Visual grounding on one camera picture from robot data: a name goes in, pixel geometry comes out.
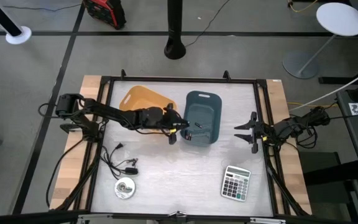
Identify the grey desk calculator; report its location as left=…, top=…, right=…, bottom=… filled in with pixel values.
left=220, top=165, right=252, bottom=203

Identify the black arm base cable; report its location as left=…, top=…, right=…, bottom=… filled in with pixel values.
left=44, top=138, right=85, bottom=209

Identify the yellow floor cable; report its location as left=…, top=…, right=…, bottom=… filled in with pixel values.
left=287, top=0, right=320, bottom=14

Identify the blue plastic bin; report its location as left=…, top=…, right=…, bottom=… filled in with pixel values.
left=180, top=90, right=223, bottom=148

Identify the white round stool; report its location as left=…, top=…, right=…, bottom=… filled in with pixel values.
left=282, top=2, right=358, bottom=80

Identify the table edge camera mount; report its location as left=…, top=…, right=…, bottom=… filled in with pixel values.
left=167, top=210, right=188, bottom=220

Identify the white thick cable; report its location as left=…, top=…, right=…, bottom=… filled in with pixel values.
left=288, top=62, right=358, bottom=112

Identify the yellow plastic bin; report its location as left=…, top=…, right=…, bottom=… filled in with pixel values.
left=118, top=85, right=178, bottom=123

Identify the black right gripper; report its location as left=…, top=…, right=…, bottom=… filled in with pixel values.
left=234, top=111, right=266, bottom=154

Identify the red black tool case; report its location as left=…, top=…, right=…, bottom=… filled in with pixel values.
left=82, top=0, right=127, bottom=30

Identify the black pole power cable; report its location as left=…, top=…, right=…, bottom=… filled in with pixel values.
left=185, top=0, right=231, bottom=49

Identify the thin black floor cable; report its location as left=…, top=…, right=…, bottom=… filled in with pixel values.
left=2, top=3, right=84, bottom=12

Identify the black floor pole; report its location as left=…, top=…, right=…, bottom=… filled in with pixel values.
left=163, top=0, right=187, bottom=61

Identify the black pole with white base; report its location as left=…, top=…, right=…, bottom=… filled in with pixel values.
left=0, top=0, right=33, bottom=45

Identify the black power adapter cable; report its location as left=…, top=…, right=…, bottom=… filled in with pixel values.
left=99, top=142, right=140, bottom=181

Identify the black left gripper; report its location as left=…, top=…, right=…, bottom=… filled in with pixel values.
left=162, top=103, right=190, bottom=146

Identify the black table frame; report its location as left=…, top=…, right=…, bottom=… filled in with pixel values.
left=50, top=68, right=314, bottom=224

